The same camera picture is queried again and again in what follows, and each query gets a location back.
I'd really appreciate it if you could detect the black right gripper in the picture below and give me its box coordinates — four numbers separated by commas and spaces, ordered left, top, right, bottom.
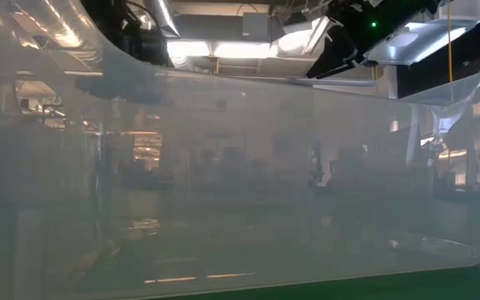
305, 0, 410, 78

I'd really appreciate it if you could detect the clear plastic bin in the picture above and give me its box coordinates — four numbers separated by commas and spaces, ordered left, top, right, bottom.
0, 0, 480, 300

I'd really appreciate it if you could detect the silver horizontal pipe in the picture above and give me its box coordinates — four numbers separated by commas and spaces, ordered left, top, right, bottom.
222, 74, 378, 88

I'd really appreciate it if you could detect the grey ceiling box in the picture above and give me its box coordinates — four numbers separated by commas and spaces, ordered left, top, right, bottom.
242, 12, 271, 42

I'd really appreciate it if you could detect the bright ceiling light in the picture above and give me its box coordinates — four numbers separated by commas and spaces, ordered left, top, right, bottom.
167, 39, 273, 59

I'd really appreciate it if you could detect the silver ceiling duct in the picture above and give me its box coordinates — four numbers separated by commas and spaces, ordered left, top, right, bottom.
143, 0, 182, 38

